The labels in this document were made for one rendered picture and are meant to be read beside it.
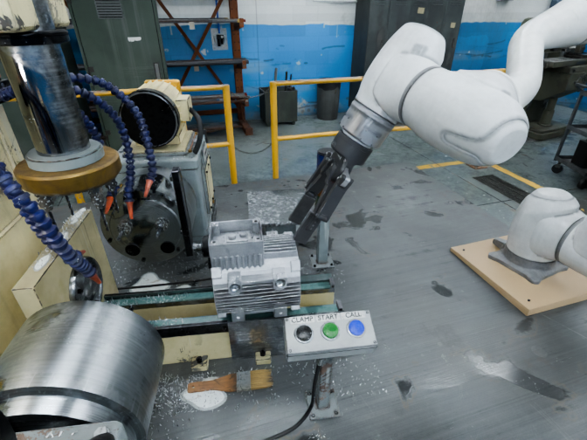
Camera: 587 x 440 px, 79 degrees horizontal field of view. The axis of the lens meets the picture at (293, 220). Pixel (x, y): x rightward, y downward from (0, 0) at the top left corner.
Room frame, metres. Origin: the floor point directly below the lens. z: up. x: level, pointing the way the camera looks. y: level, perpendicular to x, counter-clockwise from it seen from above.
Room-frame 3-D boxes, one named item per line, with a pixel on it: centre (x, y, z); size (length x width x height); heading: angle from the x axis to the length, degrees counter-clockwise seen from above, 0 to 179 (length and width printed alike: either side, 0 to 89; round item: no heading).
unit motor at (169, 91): (1.29, 0.45, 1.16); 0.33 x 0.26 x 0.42; 7
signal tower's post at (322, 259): (1.03, -0.10, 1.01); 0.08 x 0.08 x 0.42; 7
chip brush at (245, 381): (0.54, 0.15, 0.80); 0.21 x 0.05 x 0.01; 98
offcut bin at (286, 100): (5.65, 0.22, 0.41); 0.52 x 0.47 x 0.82; 107
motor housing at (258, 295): (0.70, 0.09, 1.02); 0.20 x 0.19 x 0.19; 99
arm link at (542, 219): (0.99, -0.81, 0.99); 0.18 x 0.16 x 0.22; 26
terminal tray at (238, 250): (0.69, 0.13, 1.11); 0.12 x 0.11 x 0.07; 99
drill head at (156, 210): (0.99, 0.44, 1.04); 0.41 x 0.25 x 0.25; 7
